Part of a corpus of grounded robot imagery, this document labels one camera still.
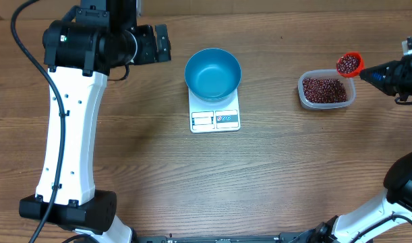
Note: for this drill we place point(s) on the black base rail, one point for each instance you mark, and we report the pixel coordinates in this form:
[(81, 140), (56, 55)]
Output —
[(291, 237)]

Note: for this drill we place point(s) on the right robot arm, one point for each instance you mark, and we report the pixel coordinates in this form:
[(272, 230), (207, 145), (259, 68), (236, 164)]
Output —
[(393, 206)]

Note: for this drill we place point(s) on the clear plastic container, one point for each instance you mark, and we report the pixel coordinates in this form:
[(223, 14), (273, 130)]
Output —
[(325, 74)]

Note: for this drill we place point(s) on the red beans in container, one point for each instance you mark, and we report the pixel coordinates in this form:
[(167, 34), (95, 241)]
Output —
[(324, 90)]

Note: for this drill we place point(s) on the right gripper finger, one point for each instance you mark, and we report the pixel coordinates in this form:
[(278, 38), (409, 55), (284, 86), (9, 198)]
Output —
[(380, 70), (378, 81)]

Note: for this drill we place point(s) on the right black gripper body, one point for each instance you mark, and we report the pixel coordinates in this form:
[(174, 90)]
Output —
[(408, 82)]

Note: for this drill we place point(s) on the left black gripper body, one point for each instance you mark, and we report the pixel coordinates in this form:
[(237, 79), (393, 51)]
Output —
[(145, 51)]

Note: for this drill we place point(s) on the white digital kitchen scale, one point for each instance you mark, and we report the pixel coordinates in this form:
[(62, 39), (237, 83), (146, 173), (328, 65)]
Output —
[(206, 117)]

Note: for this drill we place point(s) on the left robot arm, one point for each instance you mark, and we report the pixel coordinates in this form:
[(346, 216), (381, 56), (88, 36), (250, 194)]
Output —
[(81, 49)]

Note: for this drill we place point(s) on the orange measuring scoop blue handle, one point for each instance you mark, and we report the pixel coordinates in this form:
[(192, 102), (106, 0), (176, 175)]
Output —
[(358, 70)]

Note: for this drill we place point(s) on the red beans in scoop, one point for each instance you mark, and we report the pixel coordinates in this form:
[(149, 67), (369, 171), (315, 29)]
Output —
[(347, 64)]

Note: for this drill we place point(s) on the blue metal bowl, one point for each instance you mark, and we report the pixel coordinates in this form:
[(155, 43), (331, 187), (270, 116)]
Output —
[(213, 74)]

